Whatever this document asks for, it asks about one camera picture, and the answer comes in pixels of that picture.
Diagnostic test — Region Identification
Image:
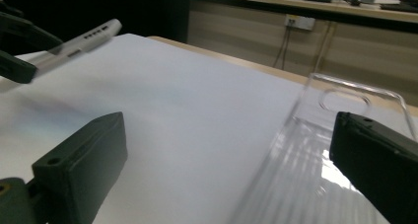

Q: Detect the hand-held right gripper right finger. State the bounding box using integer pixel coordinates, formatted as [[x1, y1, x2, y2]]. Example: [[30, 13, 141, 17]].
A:
[[328, 111, 418, 224]]

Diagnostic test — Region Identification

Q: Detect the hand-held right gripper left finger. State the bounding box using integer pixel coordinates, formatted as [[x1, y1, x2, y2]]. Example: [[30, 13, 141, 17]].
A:
[[28, 111, 129, 224]]

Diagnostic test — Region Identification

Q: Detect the clear plastic tray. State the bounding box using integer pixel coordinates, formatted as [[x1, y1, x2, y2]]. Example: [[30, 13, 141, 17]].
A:
[[226, 72, 418, 224]]

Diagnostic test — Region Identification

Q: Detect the white table sheet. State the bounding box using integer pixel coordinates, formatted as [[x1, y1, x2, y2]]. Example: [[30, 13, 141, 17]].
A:
[[0, 33, 418, 224]]

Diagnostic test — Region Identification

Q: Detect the long wooden desk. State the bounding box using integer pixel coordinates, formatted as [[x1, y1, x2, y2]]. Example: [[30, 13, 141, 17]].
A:
[[189, 0, 418, 35]]

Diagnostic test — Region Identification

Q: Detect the pale hanging cable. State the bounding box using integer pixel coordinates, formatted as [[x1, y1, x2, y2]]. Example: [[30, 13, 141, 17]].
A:
[[313, 21, 337, 75]]

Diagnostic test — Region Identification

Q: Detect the black hanging cable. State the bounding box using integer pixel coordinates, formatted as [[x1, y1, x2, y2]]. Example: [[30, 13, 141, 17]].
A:
[[271, 26, 290, 69]]

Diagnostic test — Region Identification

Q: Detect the white wall socket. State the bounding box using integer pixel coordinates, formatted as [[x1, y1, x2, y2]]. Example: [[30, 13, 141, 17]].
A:
[[284, 13, 316, 32]]

